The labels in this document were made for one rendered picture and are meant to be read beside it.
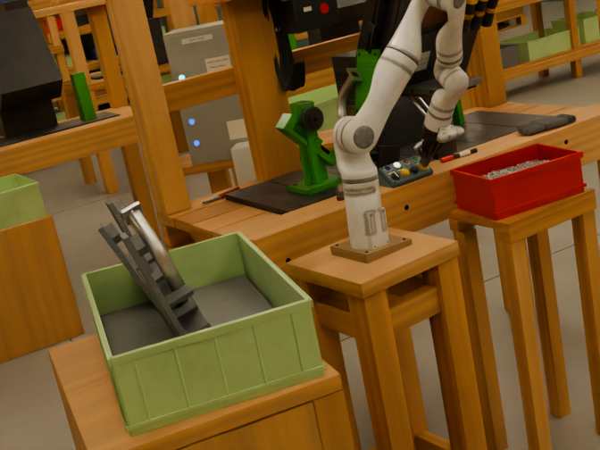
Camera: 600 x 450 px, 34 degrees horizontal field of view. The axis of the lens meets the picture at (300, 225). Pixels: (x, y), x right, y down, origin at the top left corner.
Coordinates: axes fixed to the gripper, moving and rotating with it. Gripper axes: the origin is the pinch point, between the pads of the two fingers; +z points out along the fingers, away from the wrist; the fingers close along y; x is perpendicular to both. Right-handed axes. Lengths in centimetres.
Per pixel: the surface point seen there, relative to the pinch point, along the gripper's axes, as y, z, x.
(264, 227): 53, 8, -3
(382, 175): 12.6, 4.1, -3.3
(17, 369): 93, 200, -120
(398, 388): 51, 8, 58
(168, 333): 100, -8, 29
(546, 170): -18.3, -13.3, 28.1
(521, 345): 0, 25, 55
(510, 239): 0.4, -3.0, 38.2
